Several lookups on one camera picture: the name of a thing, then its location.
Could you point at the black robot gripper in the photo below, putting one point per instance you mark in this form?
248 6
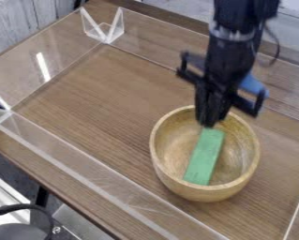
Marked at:
216 74

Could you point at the green rectangular block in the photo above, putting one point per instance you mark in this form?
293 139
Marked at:
203 156

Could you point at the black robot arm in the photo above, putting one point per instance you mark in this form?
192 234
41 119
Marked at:
236 20

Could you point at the brown wooden bowl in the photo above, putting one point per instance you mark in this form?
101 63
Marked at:
172 140

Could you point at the clear acrylic tray walls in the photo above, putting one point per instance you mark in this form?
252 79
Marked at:
84 88

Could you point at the black table leg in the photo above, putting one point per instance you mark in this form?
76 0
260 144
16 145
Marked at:
41 197

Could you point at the grey metal bracket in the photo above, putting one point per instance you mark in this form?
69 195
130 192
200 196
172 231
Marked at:
56 230

